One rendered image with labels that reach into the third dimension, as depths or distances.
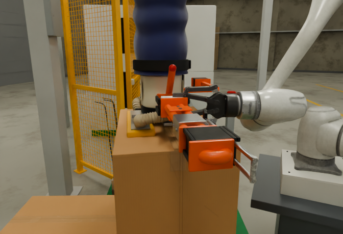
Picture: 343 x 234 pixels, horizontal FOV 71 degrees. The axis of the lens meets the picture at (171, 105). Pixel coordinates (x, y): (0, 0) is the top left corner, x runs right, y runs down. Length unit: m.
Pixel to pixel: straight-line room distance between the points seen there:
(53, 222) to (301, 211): 1.13
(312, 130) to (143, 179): 0.76
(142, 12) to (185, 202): 0.66
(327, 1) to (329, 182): 0.69
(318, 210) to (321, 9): 0.76
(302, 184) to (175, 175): 0.61
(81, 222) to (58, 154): 1.09
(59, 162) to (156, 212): 1.67
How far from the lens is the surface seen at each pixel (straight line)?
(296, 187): 1.21
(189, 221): 0.88
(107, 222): 1.35
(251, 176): 0.37
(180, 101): 0.72
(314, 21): 0.99
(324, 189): 1.22
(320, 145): 1.21
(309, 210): 1.17
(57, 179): 2.49
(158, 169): 0.76
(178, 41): 0.91
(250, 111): 0.75
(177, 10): 0.92
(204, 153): 0.38
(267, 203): 1.15
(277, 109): 0.77
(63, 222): 1.41
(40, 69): 2.23
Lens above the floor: 1.37
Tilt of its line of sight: 13 degrees down
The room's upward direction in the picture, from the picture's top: straight up
